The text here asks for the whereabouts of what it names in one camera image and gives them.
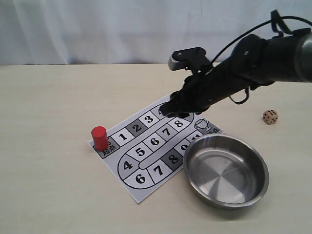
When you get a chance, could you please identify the red cylinder game piece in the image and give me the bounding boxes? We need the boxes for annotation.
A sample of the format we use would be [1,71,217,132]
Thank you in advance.
[91,126,108,151]

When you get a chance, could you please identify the numbered paper game board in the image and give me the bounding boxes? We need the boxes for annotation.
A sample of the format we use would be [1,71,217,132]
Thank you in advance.
[96,95,222,203]

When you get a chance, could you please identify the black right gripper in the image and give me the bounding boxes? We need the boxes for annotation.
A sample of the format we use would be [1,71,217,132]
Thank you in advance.
[159,34,265,118]

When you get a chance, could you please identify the wooden die black pips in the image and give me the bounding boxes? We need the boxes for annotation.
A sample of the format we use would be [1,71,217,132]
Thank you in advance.
[262,109,278,125]

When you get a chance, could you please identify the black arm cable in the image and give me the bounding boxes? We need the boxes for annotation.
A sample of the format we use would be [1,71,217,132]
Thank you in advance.
[207,9,312,71]

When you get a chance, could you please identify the white backdrop curtain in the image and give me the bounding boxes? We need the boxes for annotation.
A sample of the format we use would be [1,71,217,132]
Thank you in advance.
[0,0,312,65]

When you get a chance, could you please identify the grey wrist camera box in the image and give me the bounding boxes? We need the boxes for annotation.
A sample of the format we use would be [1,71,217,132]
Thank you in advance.
[168,47,210,71]

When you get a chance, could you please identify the stainless steel round bowl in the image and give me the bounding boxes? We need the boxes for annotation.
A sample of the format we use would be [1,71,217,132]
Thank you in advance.
[183,134,270,210]

